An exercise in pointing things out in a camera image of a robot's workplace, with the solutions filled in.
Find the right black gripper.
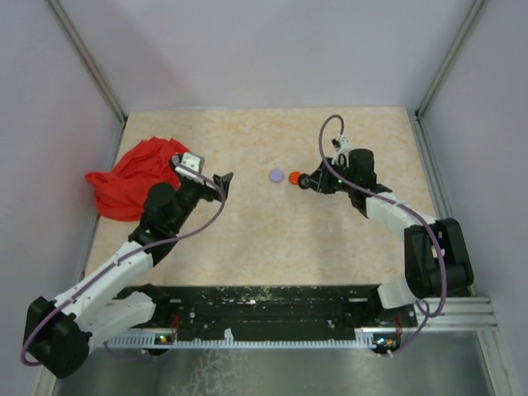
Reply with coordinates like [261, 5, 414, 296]
[304, 157, 356, 195]

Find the orange round case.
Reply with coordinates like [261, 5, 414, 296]
[289, 172, 301, 186]

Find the lilac earbud charging case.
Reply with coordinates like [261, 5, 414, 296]
[268, 168, 285, 183]

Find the black round case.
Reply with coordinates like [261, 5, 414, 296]
[297, 173, 309, 190]

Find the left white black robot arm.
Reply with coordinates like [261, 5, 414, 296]
[20, 169, 233, 379]

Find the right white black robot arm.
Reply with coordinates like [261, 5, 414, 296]
[297, 148, 474, 327]

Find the red crumpled cloth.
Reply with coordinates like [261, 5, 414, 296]
[85, 137, 188, 222]

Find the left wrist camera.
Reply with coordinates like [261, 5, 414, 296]
[171, 152, 205, 181]

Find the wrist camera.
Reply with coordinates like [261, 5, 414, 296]
[171, 152, 205, 181]
[332, 134, 352, 167]

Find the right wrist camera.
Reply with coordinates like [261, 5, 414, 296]
[332, 134, 352, 167]

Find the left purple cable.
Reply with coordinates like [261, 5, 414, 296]
[20, 163, 227, 367]

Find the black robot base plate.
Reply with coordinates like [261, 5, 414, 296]
[142, 285, 417, 342]

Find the white slotted cable duct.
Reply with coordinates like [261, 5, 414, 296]
[106, 329, 399, 351]

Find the left aluminium frame post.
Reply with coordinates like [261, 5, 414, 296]
[45, 0, 128, 125]

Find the aluminium frame post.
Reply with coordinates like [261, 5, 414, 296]
[45, 0, 128, 125]
[414, 0, 488, 121]

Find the aluminium rail right side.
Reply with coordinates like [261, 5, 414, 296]
[408, 110, 497, 332]

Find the right aluminium frame post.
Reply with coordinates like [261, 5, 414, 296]
[414, 0, 488, 121]

